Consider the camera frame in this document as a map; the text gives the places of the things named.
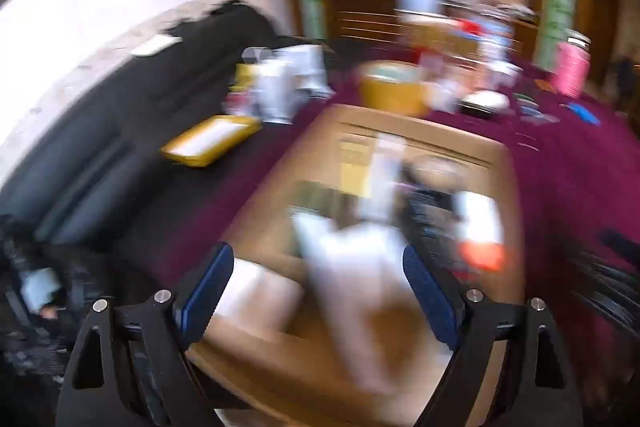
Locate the yellow tray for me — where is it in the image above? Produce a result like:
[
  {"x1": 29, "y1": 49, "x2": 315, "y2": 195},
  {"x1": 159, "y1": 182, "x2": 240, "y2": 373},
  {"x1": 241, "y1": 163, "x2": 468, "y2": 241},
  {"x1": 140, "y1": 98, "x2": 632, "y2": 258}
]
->
[{"x1": 160, "y1": 116, "x2": 262, "y2": 168}]

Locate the black sofa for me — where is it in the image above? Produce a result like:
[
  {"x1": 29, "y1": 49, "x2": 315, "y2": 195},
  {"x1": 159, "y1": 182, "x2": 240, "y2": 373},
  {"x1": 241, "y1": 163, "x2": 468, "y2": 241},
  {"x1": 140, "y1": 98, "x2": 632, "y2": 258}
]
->
[{"x1": 0, "y1": 0, "x2": 281, "y2": 258}]

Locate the blue battery pack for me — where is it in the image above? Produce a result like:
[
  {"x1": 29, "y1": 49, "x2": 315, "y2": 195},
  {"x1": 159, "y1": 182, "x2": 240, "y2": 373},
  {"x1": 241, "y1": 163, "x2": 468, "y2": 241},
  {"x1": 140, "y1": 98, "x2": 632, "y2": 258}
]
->
[{"x1": 567, "y1": 103, "x2": 601, "y2": 126}]

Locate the yellow container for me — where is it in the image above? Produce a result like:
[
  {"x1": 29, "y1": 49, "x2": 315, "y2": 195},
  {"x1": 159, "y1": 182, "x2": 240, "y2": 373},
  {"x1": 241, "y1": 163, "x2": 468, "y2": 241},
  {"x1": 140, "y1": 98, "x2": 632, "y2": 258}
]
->
[{"x1": 357, "y1": 61, "x2": 433, "y2": 118}]

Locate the wooden door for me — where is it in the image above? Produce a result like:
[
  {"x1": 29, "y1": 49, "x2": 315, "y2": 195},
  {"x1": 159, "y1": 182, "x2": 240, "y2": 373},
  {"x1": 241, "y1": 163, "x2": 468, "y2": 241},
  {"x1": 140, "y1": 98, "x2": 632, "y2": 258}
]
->
[{"x1": 585, "y1": 0, "x2": 626, "y2": 75}]

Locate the pink striped jar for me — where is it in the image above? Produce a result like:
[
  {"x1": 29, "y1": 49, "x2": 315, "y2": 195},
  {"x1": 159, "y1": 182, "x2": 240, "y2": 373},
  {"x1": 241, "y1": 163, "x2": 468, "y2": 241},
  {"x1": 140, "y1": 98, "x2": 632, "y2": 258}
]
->
[{"x1": 550, "y1": 32, "x2": 592, "y2": 98}]

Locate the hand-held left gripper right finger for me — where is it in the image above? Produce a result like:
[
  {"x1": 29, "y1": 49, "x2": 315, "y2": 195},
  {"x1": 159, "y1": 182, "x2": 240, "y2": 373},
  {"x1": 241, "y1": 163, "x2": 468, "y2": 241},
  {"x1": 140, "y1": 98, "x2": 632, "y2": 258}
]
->
[{"x1": 402, "y1": 244, "x2": 585, "y2": 427}]

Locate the white orange object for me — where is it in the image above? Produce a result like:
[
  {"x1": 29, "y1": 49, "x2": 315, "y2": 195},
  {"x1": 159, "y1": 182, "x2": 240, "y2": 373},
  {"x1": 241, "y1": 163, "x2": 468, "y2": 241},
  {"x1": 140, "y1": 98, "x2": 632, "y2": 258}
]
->
[{"x1": 452, "y1": 192, "x2": 507, "y2": 273}]

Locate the dark patterned cloth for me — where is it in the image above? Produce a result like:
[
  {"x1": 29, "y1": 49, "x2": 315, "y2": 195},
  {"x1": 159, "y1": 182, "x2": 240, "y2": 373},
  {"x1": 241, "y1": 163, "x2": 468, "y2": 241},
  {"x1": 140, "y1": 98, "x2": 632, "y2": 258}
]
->
[{"x1": 0, "y1": 214, "x2": 121, "y2": 383}]

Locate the cardboard box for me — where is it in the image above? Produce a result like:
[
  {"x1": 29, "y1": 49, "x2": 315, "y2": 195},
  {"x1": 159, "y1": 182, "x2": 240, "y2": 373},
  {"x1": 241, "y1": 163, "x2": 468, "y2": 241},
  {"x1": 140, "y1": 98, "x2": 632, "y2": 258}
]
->
[{"x1": 190, "y1": 104, "x2": 526, "y2": 427}]

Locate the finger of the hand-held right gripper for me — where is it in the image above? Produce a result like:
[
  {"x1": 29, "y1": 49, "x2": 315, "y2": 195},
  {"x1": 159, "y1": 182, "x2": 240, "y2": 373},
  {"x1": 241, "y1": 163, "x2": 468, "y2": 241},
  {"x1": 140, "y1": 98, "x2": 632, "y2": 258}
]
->
[{"x1": 572, "y1": 229, "x2": 640, "y2": 333}]

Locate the wooden cabinet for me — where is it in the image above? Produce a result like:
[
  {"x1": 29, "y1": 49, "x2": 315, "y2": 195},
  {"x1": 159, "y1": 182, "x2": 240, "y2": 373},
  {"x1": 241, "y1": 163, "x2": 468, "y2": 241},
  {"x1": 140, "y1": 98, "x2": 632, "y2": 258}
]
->
[{"x1": 320, "y1": 0, "x2": 541, "y2": 52}]

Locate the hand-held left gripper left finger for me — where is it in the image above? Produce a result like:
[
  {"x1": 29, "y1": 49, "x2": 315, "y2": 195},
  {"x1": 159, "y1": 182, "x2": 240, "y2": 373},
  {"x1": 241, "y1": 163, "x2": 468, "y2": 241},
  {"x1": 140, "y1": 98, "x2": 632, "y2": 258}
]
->
[{"x1": 56, "y1": 242, "x2": 236, "y2": 427}]

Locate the purple tablecloth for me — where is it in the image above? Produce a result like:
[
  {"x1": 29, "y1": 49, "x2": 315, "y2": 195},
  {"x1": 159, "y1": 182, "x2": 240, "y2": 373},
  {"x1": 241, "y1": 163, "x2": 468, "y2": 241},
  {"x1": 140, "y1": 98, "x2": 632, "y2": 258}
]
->
[{"x1": 115, "y1": 42, "x2": 640, "y2": 427}]

